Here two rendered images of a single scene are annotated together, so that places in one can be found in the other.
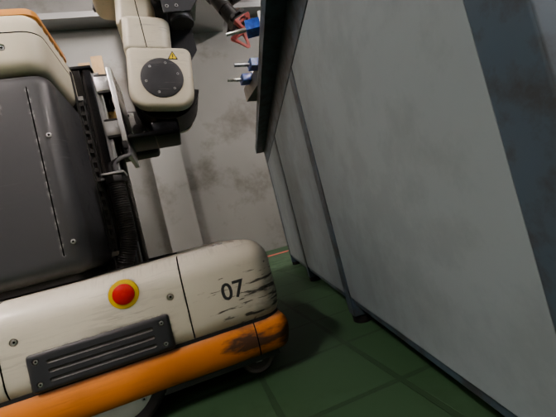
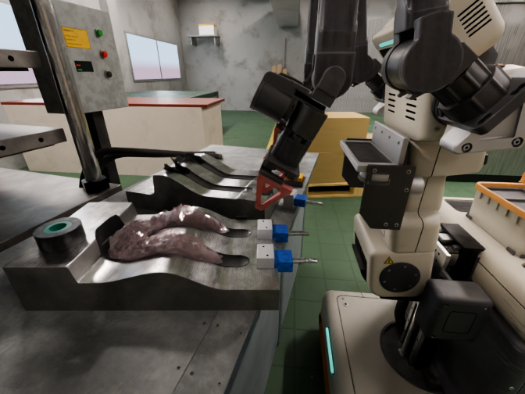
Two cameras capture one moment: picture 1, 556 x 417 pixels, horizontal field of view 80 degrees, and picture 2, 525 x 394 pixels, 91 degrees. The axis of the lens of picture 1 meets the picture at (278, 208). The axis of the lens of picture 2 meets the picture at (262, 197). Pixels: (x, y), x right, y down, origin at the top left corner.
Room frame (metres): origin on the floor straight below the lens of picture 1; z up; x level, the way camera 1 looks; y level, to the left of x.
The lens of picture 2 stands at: (1.68, 0.13, 1.22)
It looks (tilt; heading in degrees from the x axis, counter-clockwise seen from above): 25 degrees down; 202
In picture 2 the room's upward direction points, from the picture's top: straight up
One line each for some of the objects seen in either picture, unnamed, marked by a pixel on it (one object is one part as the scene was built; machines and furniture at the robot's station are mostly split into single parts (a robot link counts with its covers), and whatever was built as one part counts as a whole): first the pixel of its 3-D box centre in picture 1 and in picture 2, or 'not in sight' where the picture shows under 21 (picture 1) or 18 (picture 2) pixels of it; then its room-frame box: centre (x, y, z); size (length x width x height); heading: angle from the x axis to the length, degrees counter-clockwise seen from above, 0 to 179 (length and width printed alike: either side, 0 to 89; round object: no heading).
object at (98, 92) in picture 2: not in sight; (109, 177); (0.80, -1.10, 0.73); 0.30 x 0.22 x 1.47; 5
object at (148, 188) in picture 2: not in sight; (208, 183); (0.95, -0.38, 0.87); 0.50 x 0.26 x 0.14; 95
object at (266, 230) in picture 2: (251, 64); (283, 233); (1.14, -0.03, 0.85); 0.13 x 0.05 x 0.05; 112
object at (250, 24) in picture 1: (249, 28); (303, 201); (0.88, -0.04, 0.83); 0.13 x 0.05 x 0.05; 90
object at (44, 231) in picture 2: not in sight; (60, 234); (1.42, -0.42, 0.93); 0.08 x 0.08 x 0.04
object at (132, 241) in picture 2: not in sight; (169, 231); (1.29, -0.26, 0.90); 0.26 x 0.18 x 0.08; 112
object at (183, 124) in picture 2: not in sight; (127, 134); (-1.03, -3.04, 0.45); 2.65 x 0.85 x 0.90; 106
